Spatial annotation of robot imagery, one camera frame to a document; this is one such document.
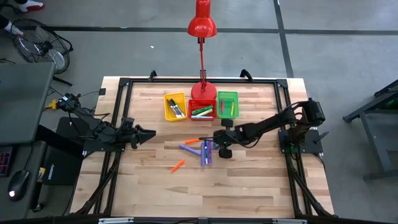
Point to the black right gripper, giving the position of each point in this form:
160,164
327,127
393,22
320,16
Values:
233,138

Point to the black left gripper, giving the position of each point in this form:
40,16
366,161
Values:
132,130

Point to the purple highlighter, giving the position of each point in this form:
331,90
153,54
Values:
189,150
203,155
210,155

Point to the blue Expo marker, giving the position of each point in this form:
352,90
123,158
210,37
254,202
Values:
206,154

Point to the orange slim highlighter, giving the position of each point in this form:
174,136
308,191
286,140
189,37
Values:
178,166
192,141

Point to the pale green highlighter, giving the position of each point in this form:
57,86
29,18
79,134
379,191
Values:
206,112

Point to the yellow slim highlighter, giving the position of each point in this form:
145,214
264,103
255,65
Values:
232,108

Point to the green Sharpie highlighter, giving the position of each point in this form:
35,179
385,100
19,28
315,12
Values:
202,110

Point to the black Expo marker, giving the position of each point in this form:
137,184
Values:
182,113

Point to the green Expo marker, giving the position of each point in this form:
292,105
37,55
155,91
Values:
174,102

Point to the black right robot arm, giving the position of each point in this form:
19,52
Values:
267,123

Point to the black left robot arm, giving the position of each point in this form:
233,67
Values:
102,130

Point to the green plastic basket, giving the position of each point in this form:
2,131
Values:
227,107

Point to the red plastic basket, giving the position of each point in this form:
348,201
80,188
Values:
202,102

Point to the yellow plastic basket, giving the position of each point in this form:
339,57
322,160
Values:
180,96

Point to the black flat box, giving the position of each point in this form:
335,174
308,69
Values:
62,171

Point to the yellow black tag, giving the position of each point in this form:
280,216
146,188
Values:
41,174

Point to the red desk lamp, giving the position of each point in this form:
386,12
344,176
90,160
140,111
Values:
202,25

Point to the large grey flat panel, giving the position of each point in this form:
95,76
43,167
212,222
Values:
25,99

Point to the grey side desk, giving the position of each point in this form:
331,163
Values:
21,158

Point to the black floor fan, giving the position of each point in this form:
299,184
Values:
40,48

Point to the black computer mouse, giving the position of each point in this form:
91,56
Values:
18,185

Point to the backlit computer keyboard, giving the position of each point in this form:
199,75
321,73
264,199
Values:
4,161

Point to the grey metal table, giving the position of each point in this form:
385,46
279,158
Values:
376,140

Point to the person's foot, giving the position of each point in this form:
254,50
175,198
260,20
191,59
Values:
14,29
31,5

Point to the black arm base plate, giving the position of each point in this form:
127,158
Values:
102,147
312,144

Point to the black frame clamp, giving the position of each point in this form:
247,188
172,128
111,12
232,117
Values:
247,74
152,75

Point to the small black square mount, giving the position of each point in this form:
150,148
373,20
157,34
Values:
102,91

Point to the silver metal bracket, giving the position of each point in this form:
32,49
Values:
115,221
289,221

